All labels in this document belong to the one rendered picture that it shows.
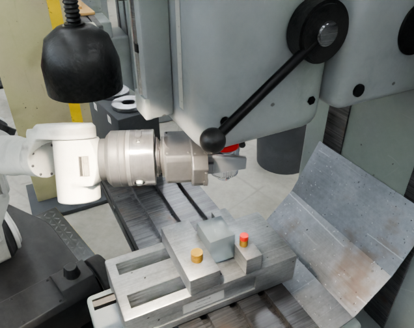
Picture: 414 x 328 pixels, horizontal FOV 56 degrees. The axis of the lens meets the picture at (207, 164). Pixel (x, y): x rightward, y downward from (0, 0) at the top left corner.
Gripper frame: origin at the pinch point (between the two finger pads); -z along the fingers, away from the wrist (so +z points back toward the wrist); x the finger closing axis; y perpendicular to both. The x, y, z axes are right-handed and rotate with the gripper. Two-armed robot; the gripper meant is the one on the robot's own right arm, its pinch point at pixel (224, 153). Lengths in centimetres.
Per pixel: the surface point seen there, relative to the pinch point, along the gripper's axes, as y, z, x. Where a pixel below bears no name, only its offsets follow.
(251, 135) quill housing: -8.9, -1.8, -9.9
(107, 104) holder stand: 13, 25, 50
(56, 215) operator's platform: 85, 62, 89
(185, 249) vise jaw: 20.6, 6.7, -0.2
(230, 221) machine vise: 20.5, -3.0, 6.7
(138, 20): -22.2, 11.4, -6.2
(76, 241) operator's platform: 85, 50, 71
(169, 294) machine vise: 24.6, 9.9, -6.9
